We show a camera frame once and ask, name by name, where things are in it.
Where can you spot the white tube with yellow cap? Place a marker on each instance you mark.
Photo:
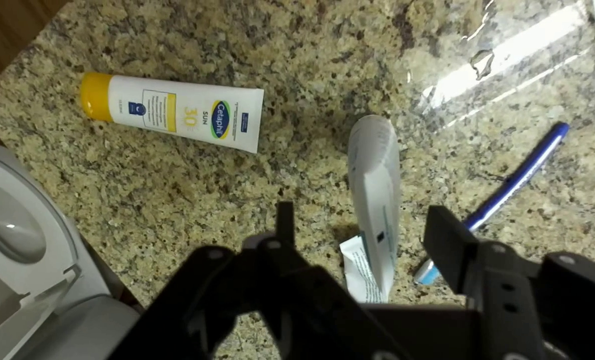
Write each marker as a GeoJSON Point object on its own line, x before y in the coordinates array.
{"type": "Point", "coordinates": [179, 110]}

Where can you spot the white toilet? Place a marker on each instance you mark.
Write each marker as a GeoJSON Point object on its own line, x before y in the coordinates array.
{"type": "Point", "coordinates": [19, 226]}

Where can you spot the blue purple toothbrush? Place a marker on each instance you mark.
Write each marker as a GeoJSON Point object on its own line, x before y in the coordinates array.
{"type": "Point", "coordinates": [518, 176]}

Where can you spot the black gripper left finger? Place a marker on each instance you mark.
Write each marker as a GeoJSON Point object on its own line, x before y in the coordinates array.
{"type": "Point", "coordinates": [285, 222]}

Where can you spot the white tube with white lid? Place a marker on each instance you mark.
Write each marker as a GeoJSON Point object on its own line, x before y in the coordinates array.
{"type": "Point", "coordinates": [374, 187]}

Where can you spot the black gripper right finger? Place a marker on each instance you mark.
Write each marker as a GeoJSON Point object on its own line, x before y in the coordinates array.
{"type": "Point", "coordinates": [450, 246]}

